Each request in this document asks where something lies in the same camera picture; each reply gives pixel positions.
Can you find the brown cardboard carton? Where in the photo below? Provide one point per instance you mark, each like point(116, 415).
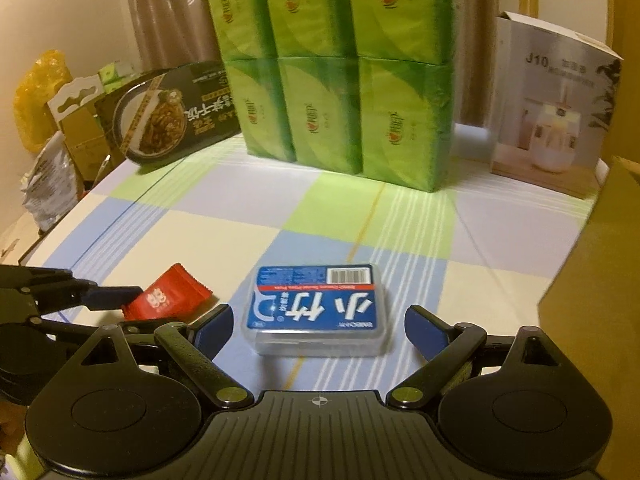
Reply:
point(85, 140)

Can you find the black instant rice bowl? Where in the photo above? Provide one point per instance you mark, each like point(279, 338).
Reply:
point(165, 115)

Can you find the pack of green tissue packets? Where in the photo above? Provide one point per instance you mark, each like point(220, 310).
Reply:
point(340, 75)

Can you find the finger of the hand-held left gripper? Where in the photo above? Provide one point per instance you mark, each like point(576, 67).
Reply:
point(140, 329)
point(112, 297)

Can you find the yellow plastic bag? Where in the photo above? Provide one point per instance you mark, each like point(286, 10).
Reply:
point(35, 95)

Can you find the large cardboard box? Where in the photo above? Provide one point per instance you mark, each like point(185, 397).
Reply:
point(600, 270)

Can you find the blue label plastic box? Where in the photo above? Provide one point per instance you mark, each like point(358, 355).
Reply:
point(320, 310)

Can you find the white plastic bag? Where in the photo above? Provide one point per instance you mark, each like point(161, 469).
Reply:
point(50, 185)

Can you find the white product box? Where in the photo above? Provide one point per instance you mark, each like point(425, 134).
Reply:
point(545, 110)

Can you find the red snack packet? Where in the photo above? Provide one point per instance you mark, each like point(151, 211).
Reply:
point(167, 295)

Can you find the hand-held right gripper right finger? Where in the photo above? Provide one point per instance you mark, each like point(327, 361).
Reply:
point(425, 330)

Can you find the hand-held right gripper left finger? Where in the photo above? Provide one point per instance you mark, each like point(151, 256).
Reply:
point(215, 330)

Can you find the checkered cloth desktop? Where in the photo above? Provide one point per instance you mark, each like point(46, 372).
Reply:
point(200, 230)

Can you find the small green tissue packets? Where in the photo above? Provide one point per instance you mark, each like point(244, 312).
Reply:
point(115, 75)

